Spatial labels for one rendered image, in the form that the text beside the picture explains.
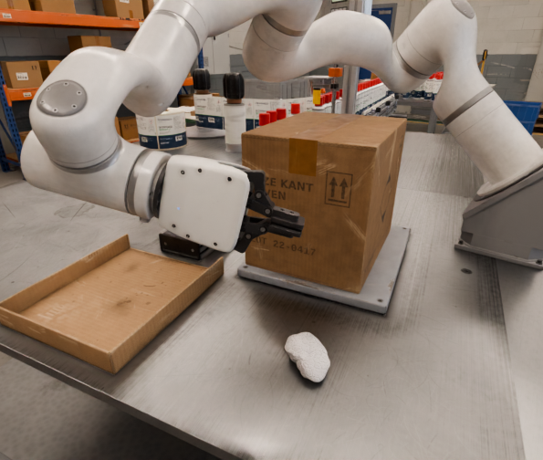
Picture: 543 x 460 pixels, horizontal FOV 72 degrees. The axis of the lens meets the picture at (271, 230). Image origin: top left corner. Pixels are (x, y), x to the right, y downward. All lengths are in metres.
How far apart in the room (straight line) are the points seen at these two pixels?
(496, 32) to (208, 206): 8.63
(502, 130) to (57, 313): 0.96
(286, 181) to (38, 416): 1.13
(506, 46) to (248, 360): 8.58
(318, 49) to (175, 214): 0.50
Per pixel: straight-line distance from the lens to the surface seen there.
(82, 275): 0.86
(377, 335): 0.66
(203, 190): 0.43
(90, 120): 0.42
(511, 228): 0.96
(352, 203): 0.63
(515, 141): 0.97
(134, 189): 0.45
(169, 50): 0.60
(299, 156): 0.64
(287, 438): 0.51
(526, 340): 0.75
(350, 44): 0.84
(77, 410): 1.46
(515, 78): 8.89
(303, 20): 0.73
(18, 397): 1.59
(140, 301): 0.74
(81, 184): 0.47
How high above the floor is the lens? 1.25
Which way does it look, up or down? 26 degrees down
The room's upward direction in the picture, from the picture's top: straight up
